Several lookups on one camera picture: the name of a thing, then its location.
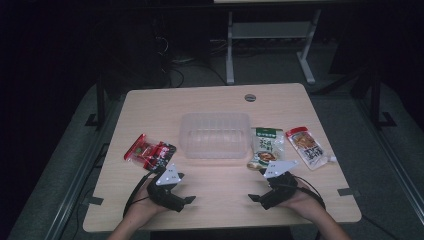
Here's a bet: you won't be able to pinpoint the clear red-edged snack packet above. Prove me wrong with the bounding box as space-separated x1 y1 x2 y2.
285 125 338 171

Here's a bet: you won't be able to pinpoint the white metal desk frame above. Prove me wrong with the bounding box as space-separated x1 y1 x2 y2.
225 8 323 85

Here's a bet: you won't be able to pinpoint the green label snack packet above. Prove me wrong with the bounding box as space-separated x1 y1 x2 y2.
246 126 286 172

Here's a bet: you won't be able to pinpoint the black floor cables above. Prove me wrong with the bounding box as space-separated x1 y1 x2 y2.
156 36 228 88

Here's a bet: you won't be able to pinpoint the clear plastic container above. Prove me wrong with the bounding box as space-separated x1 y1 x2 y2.
178 112 253 160

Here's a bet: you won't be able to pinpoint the grey tape strip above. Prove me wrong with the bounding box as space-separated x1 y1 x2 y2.
336 187 361 198
82 195 105 206

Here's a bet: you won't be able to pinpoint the person's right hand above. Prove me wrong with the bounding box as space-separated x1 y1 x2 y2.
281 179 324 222

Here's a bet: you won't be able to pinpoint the metal floor rail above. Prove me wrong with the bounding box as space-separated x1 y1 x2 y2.
44 94 126 240
354 98 424 216

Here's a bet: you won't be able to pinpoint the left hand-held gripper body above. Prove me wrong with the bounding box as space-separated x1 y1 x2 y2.
146 163 185 213

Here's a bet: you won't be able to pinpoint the black metal stand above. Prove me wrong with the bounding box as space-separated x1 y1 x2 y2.
352 66 398 130
84 75 108 130

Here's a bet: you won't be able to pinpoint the red snack packet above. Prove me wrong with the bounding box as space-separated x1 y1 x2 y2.
123 133 178 173

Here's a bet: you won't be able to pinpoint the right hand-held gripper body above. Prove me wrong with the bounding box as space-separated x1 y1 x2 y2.
259 160 299 211

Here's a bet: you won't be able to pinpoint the person's left hand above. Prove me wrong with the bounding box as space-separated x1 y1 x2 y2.
128 178 169 222

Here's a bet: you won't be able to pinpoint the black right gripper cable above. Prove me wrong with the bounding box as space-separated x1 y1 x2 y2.
293 176 327 211

